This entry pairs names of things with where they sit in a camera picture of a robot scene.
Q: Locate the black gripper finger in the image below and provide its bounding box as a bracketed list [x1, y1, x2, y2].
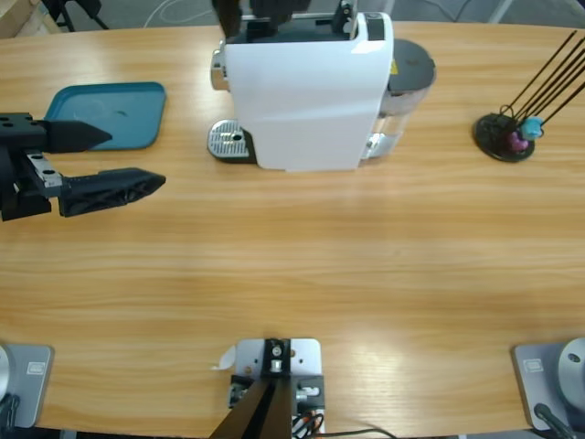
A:
[212, 0, 244, 38]
[249, 0, 313, 28]

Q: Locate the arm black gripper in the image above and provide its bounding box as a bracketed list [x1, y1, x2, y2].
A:
[0, 112, 166, 223]

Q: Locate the grey coffee machine lever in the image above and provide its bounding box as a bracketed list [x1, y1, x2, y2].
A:
[329, 0, 358, 40]

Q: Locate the white capsule coffee machine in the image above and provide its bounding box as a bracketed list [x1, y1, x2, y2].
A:
[207, 11, 438, 175]

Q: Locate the light blue coffee capsule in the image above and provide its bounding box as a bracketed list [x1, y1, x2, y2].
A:
[520, 116, 545, 141]

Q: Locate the teal plastic tray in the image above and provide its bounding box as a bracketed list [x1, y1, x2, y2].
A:
[43, 80, 168, 152]

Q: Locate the silver drip tray grid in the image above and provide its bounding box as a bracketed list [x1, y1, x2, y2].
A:
[207, 118, 257, 165]

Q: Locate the clear water tank grey lid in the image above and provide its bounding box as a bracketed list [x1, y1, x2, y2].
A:
[365, 38, 438, 161]

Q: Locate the light wooden crate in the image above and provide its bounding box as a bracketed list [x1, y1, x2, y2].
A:
[0, 0, 60, 40]

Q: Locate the white paper tab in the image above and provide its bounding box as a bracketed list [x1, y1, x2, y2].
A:
[209, 346, 238, 371]

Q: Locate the black capsule holder with rods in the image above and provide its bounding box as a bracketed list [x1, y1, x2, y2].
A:
[473, 29, 585, 164]

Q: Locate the white floor cable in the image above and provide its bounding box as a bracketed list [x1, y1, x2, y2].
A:
[144, 0, 214, 27]

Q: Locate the black chair frame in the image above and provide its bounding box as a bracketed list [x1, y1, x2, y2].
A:
[43, 0, 111, 32]

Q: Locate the grey base plate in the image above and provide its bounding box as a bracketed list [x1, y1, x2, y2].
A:
[510, 342, 585, 431]
[0, 343, 55, 429]

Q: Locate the black base cable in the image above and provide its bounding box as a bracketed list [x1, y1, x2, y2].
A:
[533, 402, 575, 439]
[0, 393, 22, 434]

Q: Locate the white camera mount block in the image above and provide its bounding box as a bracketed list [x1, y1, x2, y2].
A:
[228, 337, 326, 439]

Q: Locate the dark camera post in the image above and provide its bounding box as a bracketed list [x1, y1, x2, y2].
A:
[212, 337, 293, 439]

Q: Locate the thin black cable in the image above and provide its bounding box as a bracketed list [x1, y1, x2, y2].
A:
[324, 427, 397, 439]

